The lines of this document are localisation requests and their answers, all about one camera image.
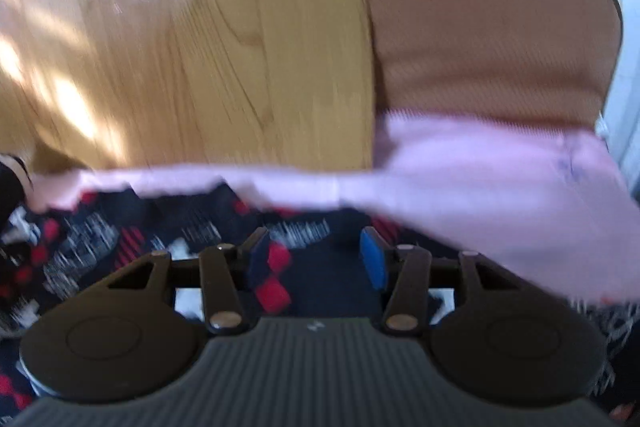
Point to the pink deer print bedsheet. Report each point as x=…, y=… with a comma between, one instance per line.
x=500, y=187

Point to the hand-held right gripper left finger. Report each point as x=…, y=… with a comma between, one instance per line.
x=259, y=259

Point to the dark patterned knit sweater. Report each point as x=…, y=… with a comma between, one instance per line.
x=325, y=289

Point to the brown perforated cushion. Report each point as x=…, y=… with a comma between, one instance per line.
x=490, y=37

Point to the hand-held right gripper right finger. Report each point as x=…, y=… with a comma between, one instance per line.
x=374, y=259

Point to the wooden headboard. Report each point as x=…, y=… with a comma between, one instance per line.
x=200, y=57

